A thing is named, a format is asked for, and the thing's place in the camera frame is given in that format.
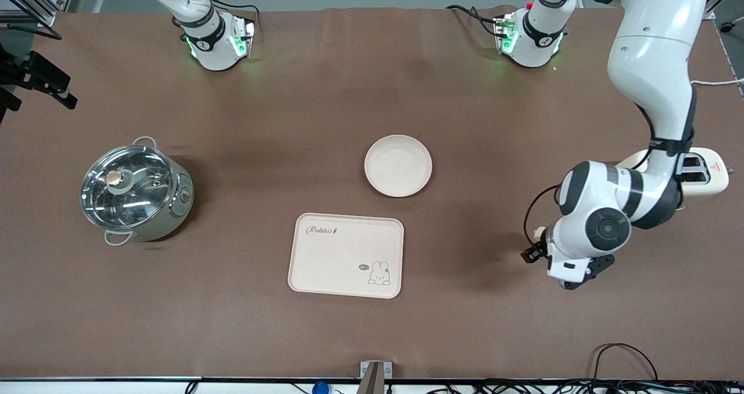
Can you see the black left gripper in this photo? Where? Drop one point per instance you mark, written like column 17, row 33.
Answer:
column 533, row 253

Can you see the round white plate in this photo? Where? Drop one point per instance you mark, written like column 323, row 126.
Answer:
column 398, row 165

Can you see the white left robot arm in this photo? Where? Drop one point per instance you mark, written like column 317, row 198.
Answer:
column 651, row 45

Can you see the white rabbit print tray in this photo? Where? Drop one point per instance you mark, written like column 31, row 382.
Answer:
column 343, row 260

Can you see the cream toaster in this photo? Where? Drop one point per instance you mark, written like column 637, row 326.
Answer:
column 712, row 190

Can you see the small blue round object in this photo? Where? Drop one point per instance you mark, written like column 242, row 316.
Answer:
column 320, row 389

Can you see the brown table cloth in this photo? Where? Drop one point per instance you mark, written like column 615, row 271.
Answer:
column 290, row 103

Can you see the pale green electric pot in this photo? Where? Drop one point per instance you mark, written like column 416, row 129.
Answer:
column 181, row 208

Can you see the glass pot lid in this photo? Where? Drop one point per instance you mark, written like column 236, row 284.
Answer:
column 139, row 202

